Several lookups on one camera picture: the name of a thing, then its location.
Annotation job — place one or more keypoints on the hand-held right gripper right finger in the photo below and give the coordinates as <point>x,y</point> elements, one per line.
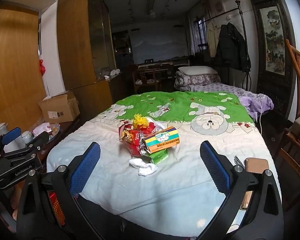
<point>215,166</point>

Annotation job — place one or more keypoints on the white wall board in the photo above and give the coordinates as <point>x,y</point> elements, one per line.
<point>157,47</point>

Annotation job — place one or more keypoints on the yellow green medicine box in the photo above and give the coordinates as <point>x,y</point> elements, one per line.
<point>162,140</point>

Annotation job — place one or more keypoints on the pink floral packet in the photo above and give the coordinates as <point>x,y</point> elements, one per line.
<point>41,130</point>

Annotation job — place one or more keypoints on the wooden table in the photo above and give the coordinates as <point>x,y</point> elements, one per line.
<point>152,75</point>

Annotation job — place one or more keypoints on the yellow artificial flower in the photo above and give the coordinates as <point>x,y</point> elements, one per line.
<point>141,121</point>

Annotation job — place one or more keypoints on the red hanging ornament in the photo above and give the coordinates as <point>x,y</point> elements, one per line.
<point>41,67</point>

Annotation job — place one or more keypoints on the cardboard box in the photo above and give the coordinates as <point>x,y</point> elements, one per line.
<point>60,107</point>

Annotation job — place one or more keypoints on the blue plate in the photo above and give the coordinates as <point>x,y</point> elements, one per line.
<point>54,132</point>

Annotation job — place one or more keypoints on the red snack packet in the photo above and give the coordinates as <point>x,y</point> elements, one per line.
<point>128,136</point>

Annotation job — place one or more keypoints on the black metal coat rack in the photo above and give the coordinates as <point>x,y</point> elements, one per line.
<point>243,30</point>

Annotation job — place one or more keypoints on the window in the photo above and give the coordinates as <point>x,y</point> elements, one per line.
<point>200,32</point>

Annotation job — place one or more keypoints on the dark framed painted screen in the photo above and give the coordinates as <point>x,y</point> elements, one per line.
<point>273,42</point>

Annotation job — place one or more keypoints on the wooden wardrobe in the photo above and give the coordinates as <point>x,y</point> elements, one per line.
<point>85,42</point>

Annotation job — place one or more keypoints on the white cloth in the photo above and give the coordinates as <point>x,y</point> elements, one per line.
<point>113,72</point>

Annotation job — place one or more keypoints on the red plastic basket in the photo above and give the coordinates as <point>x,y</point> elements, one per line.
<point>56,205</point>

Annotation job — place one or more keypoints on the beige garment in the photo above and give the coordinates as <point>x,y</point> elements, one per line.
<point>212,37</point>

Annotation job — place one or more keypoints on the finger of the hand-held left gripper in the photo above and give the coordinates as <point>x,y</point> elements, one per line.
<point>12,135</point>
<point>38,140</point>

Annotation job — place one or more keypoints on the green packet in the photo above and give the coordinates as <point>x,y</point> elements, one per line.
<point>158,157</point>

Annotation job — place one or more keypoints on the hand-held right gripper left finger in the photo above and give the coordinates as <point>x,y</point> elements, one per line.
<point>86,166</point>

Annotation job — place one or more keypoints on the wooden chair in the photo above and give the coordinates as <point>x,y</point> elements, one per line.
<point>296,105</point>

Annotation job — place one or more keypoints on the tan phone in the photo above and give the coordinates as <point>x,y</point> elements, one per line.
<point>256,165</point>

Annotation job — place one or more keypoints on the wooden door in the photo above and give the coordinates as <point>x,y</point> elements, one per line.
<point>12,67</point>

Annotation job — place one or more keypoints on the white pillow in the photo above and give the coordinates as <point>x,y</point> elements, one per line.
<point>197,70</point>

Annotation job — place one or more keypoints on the black jacket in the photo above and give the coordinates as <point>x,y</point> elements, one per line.
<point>231,47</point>

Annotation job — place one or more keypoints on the dark wooden nightstand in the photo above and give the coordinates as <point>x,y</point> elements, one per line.
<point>70,126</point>

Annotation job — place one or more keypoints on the white lidded ceramic cup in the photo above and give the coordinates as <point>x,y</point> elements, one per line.
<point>27,136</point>

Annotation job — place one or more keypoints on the folded floral quilt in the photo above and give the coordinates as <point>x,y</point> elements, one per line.
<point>192,79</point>

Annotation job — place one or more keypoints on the white plastic bag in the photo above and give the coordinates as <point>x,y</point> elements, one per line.
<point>145,166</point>

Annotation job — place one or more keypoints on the white thermos jug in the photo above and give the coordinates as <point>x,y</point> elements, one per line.
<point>1,128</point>

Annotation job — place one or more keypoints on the purple quilt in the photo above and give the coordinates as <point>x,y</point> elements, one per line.
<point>255,102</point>

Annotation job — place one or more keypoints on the bed with cartoon quilt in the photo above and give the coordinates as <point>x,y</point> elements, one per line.
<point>165,195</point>

